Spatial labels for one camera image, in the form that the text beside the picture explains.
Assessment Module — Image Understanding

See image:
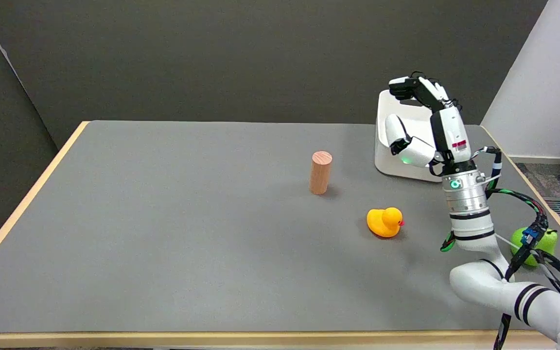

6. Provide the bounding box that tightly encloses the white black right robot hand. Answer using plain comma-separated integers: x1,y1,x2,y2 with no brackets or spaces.
385,73,477,176

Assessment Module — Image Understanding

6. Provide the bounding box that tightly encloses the wooden cylinder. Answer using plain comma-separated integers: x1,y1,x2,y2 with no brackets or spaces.
310,151,333,195

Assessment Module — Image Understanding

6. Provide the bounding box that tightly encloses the white plastic bin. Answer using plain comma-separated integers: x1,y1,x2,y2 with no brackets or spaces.
374,89,444,183

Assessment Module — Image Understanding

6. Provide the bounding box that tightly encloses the yellow rubber duck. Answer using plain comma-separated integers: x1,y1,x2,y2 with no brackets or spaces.
367,207,405,238

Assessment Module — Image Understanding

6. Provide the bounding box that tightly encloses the green toy pear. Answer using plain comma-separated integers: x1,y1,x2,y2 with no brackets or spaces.
510,227,558,266

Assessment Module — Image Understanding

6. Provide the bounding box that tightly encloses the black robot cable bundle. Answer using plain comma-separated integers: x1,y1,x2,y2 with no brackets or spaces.
439,146,560,350

